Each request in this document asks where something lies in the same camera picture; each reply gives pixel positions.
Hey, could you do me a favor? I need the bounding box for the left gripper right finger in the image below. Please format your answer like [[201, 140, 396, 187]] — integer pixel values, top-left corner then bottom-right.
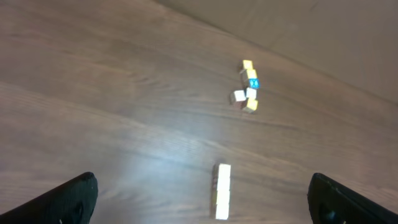
[[307, 173, 397, 224]]

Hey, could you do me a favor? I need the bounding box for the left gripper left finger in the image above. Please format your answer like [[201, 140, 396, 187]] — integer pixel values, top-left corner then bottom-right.
[[1, 172, 98, 224]]

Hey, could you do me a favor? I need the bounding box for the blue pictogram block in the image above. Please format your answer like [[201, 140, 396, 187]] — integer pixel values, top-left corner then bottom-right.
[[213, 164, 231, 179]]

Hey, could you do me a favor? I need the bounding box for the blue X block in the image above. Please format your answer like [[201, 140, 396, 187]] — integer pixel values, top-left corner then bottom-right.
[[246, 78, 260, 89]]

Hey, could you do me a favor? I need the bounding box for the white patterned block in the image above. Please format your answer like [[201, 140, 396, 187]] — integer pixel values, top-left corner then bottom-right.
[[245, 87, 257, 99]]

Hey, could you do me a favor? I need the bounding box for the white block red side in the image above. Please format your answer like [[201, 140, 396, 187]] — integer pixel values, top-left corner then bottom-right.
[[229, 90, 246, 108]]

